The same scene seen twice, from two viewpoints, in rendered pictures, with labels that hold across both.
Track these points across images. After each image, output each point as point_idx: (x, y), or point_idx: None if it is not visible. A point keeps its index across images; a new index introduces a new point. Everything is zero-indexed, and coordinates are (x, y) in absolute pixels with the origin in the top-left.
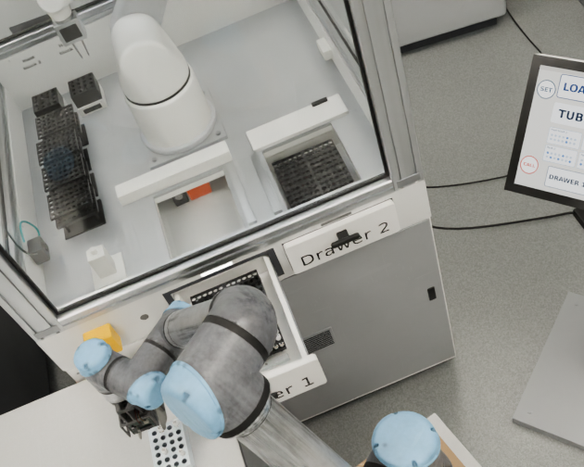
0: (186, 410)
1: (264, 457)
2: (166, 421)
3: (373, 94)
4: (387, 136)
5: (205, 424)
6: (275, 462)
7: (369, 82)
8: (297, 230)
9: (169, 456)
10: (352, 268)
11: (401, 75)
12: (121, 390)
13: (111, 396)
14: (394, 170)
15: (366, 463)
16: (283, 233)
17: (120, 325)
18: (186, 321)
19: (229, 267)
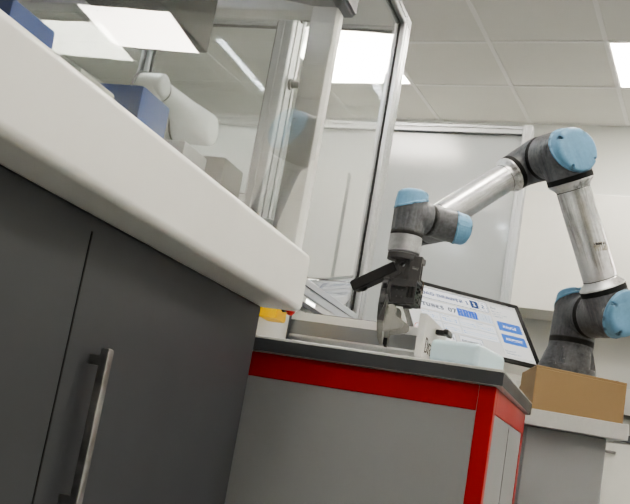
0: (583, 140)
1: (593, 207)
2: (387, 344)
3: (371, 227)
4: (365, 270)
5: (593, 149)
6: (597, 214)
7: (373, 216)
8: (334, 310)
9: None
10: None
11: (377, 227)
12: (452, 213)
13: (420, 240)
14: (359, 307)
15: (579, 298)
16: (331, 306)
17: None
18: (471, 185)
19: (313, 309)
